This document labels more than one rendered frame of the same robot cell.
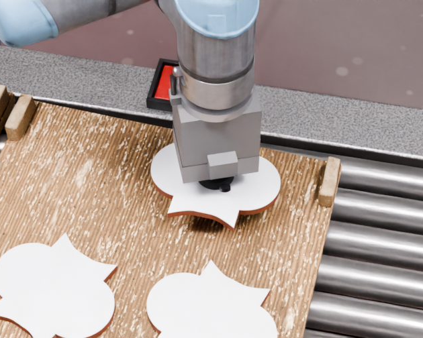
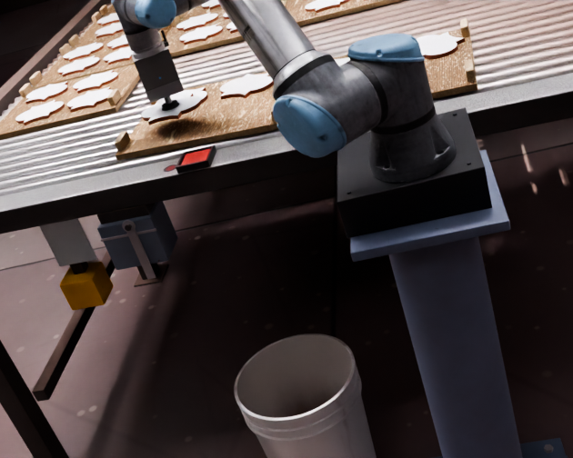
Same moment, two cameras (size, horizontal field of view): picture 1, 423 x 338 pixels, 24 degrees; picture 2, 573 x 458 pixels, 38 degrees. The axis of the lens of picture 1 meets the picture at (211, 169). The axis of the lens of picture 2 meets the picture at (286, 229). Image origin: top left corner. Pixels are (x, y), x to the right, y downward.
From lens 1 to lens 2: 2.56 m
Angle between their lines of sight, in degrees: 98
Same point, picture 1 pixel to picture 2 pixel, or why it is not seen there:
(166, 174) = (193, 99)
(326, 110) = (117, 180)
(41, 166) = (264, 108)
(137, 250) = (213, 105)
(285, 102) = (139, 176)
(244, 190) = (157, 107)
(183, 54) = not seen: hidden behind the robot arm
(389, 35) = not seen: outside the picture
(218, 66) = not seen: hidden behind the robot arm
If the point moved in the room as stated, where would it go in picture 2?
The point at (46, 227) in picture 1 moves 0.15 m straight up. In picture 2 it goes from (256, 97) to (236, 39)
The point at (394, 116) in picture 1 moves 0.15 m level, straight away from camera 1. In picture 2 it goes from (82, 189) to (55, 224)
